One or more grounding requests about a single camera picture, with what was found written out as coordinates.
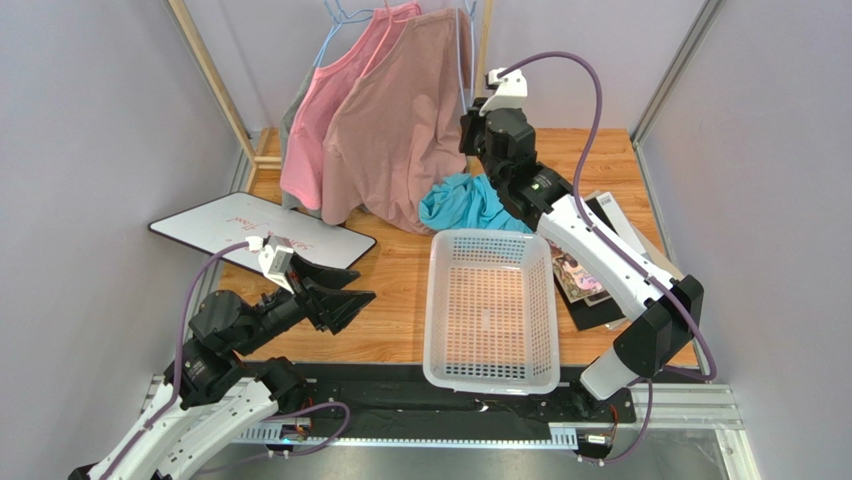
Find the illustrated book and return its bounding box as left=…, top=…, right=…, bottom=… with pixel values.
left=548, top=241, right=610, bottom=305

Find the blue hanger left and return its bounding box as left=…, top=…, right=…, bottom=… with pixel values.
left=312, top=0, right=373, bottom=68

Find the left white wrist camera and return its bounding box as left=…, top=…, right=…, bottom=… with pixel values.
left=245, top=235, right=294, bottom=293

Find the white whiteboard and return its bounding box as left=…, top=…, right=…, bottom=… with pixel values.
left=148, top=192, right=377, bottom=268

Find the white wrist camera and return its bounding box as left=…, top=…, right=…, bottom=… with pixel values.
left=245, top=235, right=294, bottom=293
left=479, top=68, right=528, bottom=117

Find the blue hanger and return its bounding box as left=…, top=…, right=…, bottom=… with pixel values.
left=312, top=0, right=373, bottom=68
left=454, top=0, right=478, bottom=113

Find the mauve t shirt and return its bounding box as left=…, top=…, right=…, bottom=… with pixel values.
left=321, top=8, right=467, bottom=235

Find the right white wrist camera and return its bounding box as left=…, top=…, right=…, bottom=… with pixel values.
left=479, top=68, right=528, bottom=117

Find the pink t shirt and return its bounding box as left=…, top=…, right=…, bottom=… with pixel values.
left=283, top=1, right=422, bottom=212

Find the teal t shirt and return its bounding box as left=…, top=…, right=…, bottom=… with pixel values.
left=418, top=173, right=532, bottom=233

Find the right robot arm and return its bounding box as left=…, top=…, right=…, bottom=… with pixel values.
left=460, top=98, right=704, bottom=401

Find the white box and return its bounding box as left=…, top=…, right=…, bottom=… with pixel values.
left=584, top=191, right=684, bottom=280

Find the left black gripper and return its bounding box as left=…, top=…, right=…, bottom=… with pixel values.
left=235, top=250, right=377, bottom=355

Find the black book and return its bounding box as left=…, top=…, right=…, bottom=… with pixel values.
left=555, top=196, right=650, bottom=332

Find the grey t shirt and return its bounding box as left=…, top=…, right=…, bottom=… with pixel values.
left=278, top=66, right=321, bottom=218

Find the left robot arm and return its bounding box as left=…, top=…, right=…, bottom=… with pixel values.
left=70, top=245, right=376, bottom=479

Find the wooden clothes rack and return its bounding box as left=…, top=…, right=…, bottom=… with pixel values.
left=166, top=0, right=494, bottom=193

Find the white plastic basket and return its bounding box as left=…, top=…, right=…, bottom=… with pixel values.
left=423, top=229, right=560, bottom=396

